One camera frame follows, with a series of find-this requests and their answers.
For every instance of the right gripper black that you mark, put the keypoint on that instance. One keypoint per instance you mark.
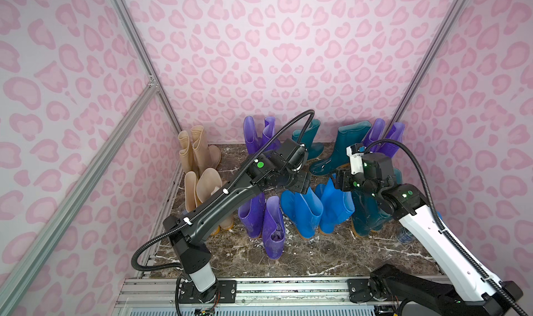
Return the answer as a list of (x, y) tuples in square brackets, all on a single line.
[(345, 180)]

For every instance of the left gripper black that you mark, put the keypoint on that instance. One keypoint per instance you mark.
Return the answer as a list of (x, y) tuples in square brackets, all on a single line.
[(300, 183)]

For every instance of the purple rain boot small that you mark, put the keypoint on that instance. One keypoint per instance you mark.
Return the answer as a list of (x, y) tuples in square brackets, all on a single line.
[(375, 132), (395, 134)]

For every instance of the teal rain boot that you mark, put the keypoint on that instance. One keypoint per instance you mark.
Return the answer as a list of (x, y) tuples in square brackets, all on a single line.
[(346, 136), (366, 217)]

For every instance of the large teal boot yellow sole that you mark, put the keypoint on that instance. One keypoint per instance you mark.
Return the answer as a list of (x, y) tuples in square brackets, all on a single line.
[(384, 217)]

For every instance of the large purple boot front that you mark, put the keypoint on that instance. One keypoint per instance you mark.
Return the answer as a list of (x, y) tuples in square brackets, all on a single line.
[(251, 138)]

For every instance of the large purple boot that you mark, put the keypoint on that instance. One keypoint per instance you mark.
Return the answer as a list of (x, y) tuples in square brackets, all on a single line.
[(268, 133), (251, 138)]

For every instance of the beige rain boot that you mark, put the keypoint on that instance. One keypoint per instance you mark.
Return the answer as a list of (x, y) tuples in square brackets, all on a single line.
[(209, 182), (191, 199), (186, 152), (205, 156)]

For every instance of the blue rain boot yellow sole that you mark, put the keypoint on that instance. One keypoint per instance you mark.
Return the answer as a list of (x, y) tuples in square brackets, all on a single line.
[(304, 211)]

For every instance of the large purple boot back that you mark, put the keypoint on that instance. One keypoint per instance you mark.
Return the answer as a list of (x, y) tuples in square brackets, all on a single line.
[(268, 133)]

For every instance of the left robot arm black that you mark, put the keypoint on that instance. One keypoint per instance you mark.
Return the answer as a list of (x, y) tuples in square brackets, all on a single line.
[(189, 232)]

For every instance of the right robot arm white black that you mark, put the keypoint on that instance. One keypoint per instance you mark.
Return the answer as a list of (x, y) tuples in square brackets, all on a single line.
[(473, 289)]

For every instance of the blue cap water bottle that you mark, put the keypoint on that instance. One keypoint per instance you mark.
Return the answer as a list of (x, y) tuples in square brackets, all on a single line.
[(404, 236)]

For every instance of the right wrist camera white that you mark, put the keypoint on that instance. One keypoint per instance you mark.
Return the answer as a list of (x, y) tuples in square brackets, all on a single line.
[(355, 153)]

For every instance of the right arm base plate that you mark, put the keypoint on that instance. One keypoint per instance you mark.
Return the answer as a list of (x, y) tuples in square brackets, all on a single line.
[(366, 290)]

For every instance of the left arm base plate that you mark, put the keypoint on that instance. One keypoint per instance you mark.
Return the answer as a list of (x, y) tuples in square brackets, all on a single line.
[(223, 292)]

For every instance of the aluminium front rail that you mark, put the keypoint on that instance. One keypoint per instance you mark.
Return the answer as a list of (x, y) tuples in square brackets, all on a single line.
[(255, 296)]

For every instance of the right aluminium frame post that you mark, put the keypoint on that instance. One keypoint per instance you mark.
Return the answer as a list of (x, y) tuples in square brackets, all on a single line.
[(447, 25)]

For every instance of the left back aluminium post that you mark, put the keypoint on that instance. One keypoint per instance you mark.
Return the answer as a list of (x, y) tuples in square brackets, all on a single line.
[(140, 48)]

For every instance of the left aluminium frame strut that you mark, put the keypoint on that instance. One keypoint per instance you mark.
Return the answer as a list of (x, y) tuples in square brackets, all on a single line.
[(23, 275)]

